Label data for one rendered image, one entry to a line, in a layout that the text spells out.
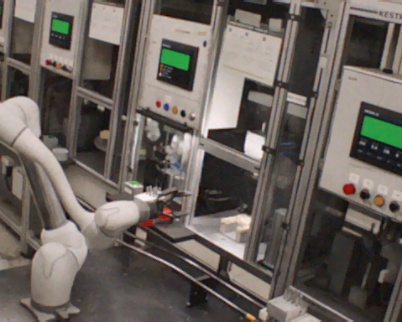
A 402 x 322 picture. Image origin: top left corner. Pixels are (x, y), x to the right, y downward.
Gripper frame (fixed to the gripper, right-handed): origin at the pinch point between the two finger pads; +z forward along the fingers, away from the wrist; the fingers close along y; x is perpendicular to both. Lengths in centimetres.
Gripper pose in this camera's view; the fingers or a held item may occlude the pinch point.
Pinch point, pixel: (183, 204)
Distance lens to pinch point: 240.2
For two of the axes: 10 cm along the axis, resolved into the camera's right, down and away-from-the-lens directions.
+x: -6.7, -3.1, 6.7
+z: 7.2, -0.8, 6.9
